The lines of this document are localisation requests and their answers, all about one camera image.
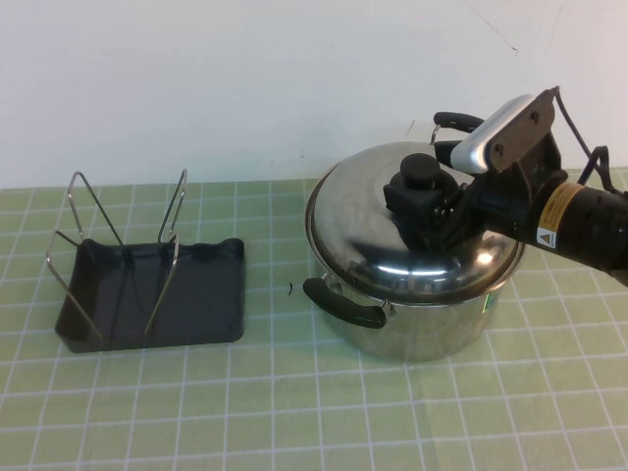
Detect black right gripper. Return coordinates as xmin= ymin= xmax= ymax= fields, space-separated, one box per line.
xmin=382 ymin=139 xmax=565 ymax=252

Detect stainless steel pot lid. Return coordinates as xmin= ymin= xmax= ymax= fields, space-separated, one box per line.
xmin=304 ymin=139 xmax=526 ymax=305

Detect green checkered tablecloth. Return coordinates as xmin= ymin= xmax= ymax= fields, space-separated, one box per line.
xmin=0 ymin=169 xmax=628 ymax=471

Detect black plastic drip tray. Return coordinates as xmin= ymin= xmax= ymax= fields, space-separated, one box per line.
xmin=53 ymin=236 xmax=246 ymax=354

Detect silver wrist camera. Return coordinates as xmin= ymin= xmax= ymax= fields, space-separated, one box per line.
xmin=448 ymin=86 xmax=560 ymax=177

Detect stainless steel pot black handles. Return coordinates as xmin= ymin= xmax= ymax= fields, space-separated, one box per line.
xmin=302 ymin=111 xmax=534 ymax=364

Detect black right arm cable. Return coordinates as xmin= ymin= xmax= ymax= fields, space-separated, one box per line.
xmin=551 ymin=85 xmax=628 ymax=197

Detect metal wire lid rack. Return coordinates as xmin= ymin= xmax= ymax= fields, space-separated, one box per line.
xmin=46 ymin=169 xmax=190 ymax=342

